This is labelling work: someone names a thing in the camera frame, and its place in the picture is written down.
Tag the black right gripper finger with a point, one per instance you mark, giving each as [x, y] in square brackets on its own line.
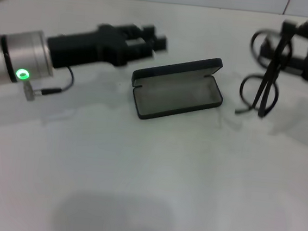
[292, 63]
[301, 28]

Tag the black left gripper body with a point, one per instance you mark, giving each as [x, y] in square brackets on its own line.
[89, 49]

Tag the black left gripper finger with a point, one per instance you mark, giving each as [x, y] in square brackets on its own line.
[147, 33]
[159, 43]

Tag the black thin-frame glasses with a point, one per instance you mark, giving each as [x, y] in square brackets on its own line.
[250, 92]

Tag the black glasses case grey lining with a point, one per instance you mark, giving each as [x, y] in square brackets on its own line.
[172, 95]

